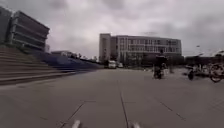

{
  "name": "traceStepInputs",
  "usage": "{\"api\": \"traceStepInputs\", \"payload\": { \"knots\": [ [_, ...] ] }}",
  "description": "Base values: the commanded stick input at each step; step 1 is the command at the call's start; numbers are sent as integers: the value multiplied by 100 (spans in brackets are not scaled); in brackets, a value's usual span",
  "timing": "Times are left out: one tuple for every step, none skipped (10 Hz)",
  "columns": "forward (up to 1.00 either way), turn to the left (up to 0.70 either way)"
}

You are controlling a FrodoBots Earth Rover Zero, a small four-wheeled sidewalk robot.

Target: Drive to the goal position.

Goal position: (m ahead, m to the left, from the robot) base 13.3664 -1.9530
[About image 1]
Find grey paved plaza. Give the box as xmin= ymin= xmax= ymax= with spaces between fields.
xmin=0 ymin=67 xmax=224 ymax=128

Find blue sloped wall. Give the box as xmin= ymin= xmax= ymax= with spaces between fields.
xmin=33 ymin=50 xmax=105 ymax=72

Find white vehicle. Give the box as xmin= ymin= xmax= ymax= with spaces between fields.
xmin=107 ymin=60 xmax=118 ymax=70

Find pale wide building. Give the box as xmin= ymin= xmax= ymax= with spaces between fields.
xmin=98 ymin=32 xmax=183 ymax=67

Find person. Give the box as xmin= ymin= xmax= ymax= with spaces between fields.
xmin=153 ymin=49 xmax=169 ymax=80

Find row of parked bicycles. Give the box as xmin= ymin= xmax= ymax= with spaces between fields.
xmin=182 ymin=61 xmax=224 ymax=84

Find wide stone steps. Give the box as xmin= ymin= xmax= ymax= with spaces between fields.
xmin=0 ymin=45 xmax=79 ymax=86

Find dark tiered building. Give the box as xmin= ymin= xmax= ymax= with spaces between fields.
xmin=0 ymin=6 xmax=51 ymax=53

